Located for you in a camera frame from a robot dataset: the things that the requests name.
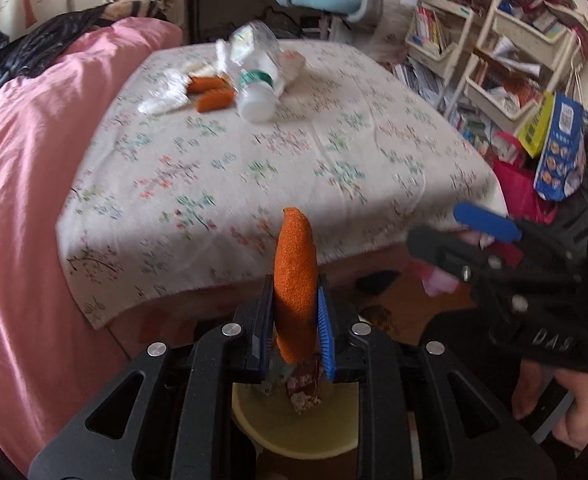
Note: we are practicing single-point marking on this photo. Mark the stack of books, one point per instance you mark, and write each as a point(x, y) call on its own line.
point(468, 132)

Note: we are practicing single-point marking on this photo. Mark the black plastic stool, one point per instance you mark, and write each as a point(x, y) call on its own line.
point(571, 212)

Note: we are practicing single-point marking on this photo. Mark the yellow plastic bin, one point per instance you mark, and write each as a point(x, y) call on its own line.
point(294, 435)

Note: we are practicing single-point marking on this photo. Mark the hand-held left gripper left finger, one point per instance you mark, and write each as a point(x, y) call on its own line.
point(261, 330)

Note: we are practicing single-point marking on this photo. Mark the clear plastic wrapper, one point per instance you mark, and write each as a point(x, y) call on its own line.
point(166, 92)

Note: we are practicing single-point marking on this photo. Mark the black puffer jacket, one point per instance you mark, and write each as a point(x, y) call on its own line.
point(29, 50)

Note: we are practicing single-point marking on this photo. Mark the cream book cart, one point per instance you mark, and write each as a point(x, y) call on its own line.
point(448, 57)
point(523, 35)

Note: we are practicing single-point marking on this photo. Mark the clear plastic bottle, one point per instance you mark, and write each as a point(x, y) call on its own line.
point(256, 40)

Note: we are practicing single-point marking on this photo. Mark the blue printed paper bag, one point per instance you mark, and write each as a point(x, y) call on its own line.
point(563, 155)

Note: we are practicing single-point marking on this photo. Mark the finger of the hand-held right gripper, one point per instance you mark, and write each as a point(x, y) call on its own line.
point(438, 250)
point(488, 225)

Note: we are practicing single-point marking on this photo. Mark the yellow printed box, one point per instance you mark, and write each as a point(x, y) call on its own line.
point(536, 127)

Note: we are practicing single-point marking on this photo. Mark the person's right hand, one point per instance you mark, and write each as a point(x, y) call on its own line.
point(581, 410)

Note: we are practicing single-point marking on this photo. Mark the pink shopping bag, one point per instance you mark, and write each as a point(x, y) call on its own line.
point(518, 185)

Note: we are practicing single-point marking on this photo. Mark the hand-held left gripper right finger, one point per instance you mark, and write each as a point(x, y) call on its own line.
point(326, 330)

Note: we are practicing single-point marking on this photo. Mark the brown food scraps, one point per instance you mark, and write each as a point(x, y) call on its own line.
point(304, 385)

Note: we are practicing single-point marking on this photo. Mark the striped beige pillow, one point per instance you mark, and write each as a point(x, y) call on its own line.
point(139, 10)

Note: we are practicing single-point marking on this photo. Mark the pile of papers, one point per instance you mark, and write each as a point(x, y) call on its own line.
point(418, 80)

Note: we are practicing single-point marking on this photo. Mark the white bottle green label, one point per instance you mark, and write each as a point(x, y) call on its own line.
point(256, 97)

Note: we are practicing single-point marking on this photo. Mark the pink blanket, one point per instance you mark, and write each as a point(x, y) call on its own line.
point(29, 185)

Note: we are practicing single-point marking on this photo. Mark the floral white tablecloth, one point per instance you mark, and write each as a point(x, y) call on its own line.
point(284, 170)

